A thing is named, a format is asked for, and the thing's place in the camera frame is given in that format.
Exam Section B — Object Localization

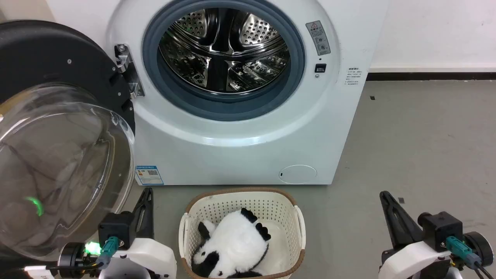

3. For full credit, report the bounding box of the blue energy label sticker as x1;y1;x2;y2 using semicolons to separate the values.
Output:
135;166;164;186

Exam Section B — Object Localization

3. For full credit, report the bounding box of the stainless steel washer drum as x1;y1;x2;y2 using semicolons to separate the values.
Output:
158;7;291;94

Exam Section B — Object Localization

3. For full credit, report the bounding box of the black white panda plush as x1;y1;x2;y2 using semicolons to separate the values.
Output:
191;208;272;279

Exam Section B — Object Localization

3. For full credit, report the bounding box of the grey warning sticker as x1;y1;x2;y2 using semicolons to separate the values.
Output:
305;21;331;56

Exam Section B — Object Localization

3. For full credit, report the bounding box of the black round glass washer door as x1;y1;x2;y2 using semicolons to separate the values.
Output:
0;20;136;261

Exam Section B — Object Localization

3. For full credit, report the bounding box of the round white filter cover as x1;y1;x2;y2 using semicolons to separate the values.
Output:
279;165;318;184

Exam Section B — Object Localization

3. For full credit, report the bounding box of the small white text sticker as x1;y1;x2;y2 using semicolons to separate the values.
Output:
344;67;360;86

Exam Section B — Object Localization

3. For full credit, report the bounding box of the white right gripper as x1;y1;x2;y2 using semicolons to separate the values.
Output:
378;191;455;279

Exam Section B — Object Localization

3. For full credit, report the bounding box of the white front-load washing machine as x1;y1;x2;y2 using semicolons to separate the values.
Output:
46;0;389;186

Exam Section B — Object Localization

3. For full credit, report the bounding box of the black wall baseboard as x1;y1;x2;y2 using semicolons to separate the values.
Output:
366;72;496;81

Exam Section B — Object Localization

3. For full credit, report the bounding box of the metal door hinge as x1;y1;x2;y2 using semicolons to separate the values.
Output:
114;44;145;99

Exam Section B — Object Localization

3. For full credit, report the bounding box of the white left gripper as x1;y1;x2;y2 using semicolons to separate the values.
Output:
98;188;177;279

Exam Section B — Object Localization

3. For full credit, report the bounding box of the teal plug right camera cable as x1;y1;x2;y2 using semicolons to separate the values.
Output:
445;236;494;279

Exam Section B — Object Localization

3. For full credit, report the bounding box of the cream plastic laundry basket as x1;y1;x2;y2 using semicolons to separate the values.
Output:
178;187;307;279

